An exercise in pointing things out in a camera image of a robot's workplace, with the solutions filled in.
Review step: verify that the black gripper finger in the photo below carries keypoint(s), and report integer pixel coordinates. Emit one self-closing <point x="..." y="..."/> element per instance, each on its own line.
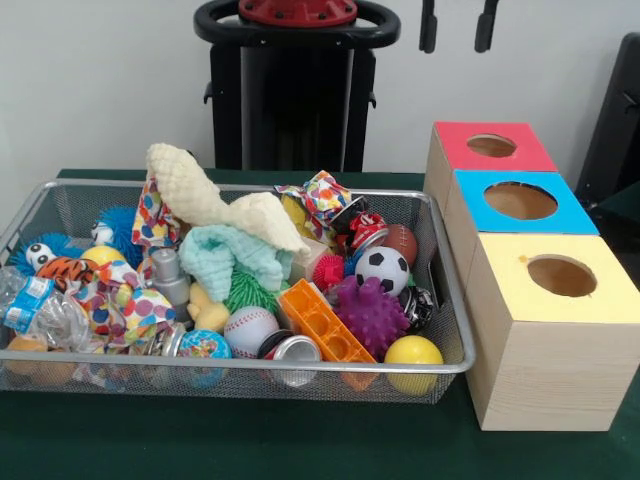
<point x="427" y="27"/>
<point x="484" y="30"/>

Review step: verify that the dotted paper napkin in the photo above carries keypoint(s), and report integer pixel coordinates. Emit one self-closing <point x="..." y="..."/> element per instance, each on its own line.
<point x="150" y="220"/>
<point x="320" y="197"/>
<point x="125" y="305"/>

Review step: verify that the wooden three-hole sorting box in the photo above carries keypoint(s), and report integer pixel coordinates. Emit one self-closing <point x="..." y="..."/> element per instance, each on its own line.
<point x="550" y="375"/>

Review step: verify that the silver mesh bin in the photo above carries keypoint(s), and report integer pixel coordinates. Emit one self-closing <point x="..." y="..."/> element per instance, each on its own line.
<point x="50" y="382"/>

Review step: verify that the brown toy football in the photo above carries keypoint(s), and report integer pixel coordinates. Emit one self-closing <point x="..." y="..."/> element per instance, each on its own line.
<point x="404" y="244"/>

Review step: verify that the dark green tablecloth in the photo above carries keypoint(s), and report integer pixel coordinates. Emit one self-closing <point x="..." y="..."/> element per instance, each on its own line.
<point x="250" y="440"/>
<point x="625" y="200"/>

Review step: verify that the black and white soccer ball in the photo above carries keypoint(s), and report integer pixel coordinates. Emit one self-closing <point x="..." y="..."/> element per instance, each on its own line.
<point x="382" y="270"/>

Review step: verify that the cream knitted cloth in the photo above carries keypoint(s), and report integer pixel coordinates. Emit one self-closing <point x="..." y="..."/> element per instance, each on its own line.
<point x="190" y="190"/>

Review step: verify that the purple spiky ball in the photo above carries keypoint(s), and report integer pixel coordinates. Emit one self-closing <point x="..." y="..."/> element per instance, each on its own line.
<point x="372" y="315"/>

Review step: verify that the orange plastic building block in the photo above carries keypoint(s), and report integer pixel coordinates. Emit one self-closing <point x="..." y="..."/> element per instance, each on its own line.
<point x="320" y="320"/>

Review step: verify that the mint green cloth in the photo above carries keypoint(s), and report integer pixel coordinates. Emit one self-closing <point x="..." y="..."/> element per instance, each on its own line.
<point x="220" y="265"/>

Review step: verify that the smooth yellow ball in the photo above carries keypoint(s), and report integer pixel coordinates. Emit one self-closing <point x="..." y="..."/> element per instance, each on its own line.
<point x="412" y="352"/>

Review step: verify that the white baseball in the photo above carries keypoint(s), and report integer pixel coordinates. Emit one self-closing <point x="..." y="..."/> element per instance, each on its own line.
<point x="250" y="330"/>

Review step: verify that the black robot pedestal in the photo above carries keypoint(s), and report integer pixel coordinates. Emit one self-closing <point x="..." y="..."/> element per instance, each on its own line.
<point x="300" y="100"/>

